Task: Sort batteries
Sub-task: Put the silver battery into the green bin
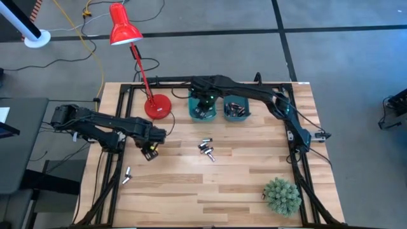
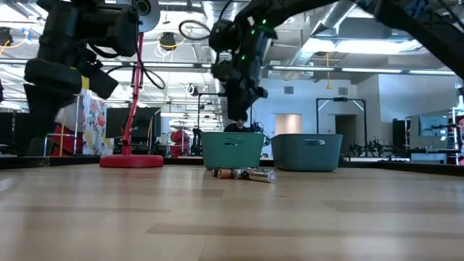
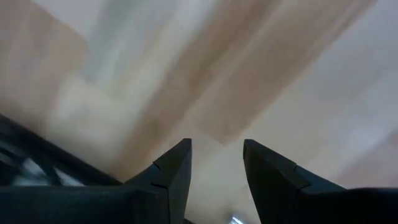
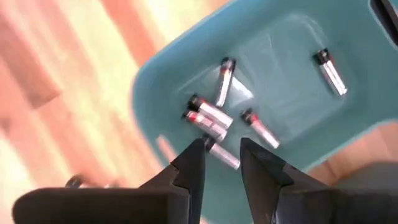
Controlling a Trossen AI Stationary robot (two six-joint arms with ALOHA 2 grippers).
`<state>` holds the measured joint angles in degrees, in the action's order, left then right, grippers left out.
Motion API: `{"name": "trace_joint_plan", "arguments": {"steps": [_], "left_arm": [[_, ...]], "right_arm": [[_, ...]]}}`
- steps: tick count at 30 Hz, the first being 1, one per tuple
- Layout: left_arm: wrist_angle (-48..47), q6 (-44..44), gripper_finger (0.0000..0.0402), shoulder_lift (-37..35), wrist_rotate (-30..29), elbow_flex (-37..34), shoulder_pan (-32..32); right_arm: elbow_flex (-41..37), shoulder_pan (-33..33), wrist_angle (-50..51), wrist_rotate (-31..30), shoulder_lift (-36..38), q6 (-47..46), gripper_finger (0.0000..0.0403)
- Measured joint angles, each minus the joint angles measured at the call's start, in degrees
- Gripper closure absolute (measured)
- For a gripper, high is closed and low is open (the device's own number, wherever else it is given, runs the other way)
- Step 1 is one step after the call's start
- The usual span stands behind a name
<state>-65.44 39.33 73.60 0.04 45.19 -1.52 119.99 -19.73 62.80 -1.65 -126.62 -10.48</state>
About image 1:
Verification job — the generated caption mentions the black equipment cable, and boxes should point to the black equipment cable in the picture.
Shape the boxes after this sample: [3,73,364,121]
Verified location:
[377,96,402,130]

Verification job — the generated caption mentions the black floor cable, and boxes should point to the black floor cable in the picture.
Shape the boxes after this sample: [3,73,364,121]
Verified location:
[127,0,166,24]
[0,0,98,73]

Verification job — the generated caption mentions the yellow floor cable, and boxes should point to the yellow floor cable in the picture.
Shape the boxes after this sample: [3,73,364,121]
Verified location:
[52,0,106,116]

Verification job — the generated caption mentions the white floor cable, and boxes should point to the white floor cable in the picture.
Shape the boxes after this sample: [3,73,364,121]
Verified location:
[47,0,128,32]

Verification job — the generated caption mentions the black equipment box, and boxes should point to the black equipment box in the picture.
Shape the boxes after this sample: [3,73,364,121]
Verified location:
[387,88,407,118]

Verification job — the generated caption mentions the red desk lamp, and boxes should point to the red desk lamp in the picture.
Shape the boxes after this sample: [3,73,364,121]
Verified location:
[109,2,173,121]

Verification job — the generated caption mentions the black aluminium table frame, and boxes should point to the black aluminium table frame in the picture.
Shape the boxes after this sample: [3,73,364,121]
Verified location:
[68,81,347,229]

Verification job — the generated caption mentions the green artificial plant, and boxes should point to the green artificial plant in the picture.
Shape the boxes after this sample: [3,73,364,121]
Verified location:
[263,177,302,218]

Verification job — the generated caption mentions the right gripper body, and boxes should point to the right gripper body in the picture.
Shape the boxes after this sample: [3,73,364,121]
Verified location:
[194,90,217,111]

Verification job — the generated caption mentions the blue plastic bin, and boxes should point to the blue plastic bin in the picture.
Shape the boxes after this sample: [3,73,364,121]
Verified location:
[223,94,251,123]

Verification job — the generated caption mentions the green plastic bin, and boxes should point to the green plastic bin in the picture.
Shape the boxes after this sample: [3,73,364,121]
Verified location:
[188,94,219,123]

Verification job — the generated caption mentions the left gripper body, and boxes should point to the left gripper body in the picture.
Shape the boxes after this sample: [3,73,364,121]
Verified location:
[138,122,168,146]

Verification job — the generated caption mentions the white paper sheet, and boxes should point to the white paper sheet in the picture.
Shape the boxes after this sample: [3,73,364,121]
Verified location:
[0,107,11,124]

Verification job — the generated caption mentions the white pole stand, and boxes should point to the white pole stand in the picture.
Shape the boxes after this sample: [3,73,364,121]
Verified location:
[0,0,52,50]

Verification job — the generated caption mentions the black lamp cable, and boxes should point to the black lamp cable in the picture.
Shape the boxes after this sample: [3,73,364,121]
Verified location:
[132,57,160,83]

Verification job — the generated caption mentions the grey desk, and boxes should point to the grey desk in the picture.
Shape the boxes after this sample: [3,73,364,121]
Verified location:
[0,97,50,195]

